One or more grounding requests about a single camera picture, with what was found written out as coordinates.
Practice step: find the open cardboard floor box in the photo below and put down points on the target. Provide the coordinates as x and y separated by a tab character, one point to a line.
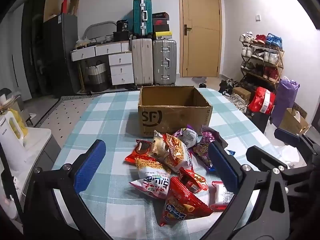
290	122

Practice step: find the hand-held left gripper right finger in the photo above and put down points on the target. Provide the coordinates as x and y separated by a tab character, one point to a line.
223	168

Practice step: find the wooden door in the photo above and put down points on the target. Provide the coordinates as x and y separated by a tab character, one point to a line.
200	42

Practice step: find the brown cardboard box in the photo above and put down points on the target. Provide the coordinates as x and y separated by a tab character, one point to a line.
172	120

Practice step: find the dotted rug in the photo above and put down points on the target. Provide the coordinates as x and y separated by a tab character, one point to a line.
65	110

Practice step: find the white red lettered snack packet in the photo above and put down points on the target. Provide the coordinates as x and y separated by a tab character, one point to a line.
152	186

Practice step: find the black slippers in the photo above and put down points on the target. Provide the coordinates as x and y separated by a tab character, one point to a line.
201	81

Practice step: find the small brown box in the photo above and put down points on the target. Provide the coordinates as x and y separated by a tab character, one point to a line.
241	93

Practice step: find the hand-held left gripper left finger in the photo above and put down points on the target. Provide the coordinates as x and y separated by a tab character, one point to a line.
91	166

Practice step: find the black red shoe box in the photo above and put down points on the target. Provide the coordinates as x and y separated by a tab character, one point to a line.
161	26

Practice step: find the woven laundry basket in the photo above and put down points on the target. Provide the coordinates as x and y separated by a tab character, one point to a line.
97	76

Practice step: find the small red snack packet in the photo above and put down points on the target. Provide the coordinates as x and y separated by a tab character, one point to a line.
193	180

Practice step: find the silver suitcase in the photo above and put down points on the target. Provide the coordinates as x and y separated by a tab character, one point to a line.
163	62

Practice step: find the black bin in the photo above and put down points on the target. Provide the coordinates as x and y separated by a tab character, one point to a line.
258	121

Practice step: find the orange noodle snack packet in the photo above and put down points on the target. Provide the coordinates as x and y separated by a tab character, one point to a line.
176	152

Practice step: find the flat cardboard sheet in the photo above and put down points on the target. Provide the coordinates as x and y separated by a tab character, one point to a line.
51	2

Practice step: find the white noodle snack packet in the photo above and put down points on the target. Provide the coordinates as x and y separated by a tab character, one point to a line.
150	168

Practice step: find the beige suitcase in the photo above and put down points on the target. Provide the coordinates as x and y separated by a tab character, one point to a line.
142	61

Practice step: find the red triangular chip packet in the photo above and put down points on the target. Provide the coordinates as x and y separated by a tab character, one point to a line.
180	205

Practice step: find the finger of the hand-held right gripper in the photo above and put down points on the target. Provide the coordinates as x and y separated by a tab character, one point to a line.
287	136
262	156

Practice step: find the red chocolate cookie packet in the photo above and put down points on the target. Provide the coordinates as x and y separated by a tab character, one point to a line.
140	150

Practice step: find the silver purple snack packet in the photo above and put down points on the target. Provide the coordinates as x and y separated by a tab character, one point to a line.
188	136

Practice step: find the white electric kettle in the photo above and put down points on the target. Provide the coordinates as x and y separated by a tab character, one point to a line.
11	145

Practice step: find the black container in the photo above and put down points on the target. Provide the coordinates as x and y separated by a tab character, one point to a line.
122	25

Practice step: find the white desk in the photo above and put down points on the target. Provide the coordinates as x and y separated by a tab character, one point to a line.
100	50

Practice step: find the wooden shoe rack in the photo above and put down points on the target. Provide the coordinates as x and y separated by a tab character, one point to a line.
280	62

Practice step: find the collection of shoes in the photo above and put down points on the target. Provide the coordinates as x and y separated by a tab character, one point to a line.
270	56

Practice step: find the black storage box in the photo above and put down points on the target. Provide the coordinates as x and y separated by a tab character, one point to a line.
122	36

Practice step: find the red shopping bag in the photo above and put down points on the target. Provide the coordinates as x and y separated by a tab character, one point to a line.
261	100

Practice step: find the purple bag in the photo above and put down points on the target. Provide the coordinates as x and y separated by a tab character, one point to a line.
285	102

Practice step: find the yellow packet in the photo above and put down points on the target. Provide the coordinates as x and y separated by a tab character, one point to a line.
21	122

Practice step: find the teal suitcase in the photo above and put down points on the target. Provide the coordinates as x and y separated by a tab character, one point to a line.
138	17

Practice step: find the black floor shoes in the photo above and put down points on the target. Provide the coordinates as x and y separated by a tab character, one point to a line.
227	86

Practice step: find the blue snack packet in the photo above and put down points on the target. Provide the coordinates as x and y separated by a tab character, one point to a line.
230	152

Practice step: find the dark grey refrigerator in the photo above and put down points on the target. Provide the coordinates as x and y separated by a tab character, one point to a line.
60	55

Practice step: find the black yellow box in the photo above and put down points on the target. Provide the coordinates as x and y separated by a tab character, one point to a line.
162	35

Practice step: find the grey arched frame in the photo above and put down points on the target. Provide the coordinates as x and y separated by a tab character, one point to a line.
97	25

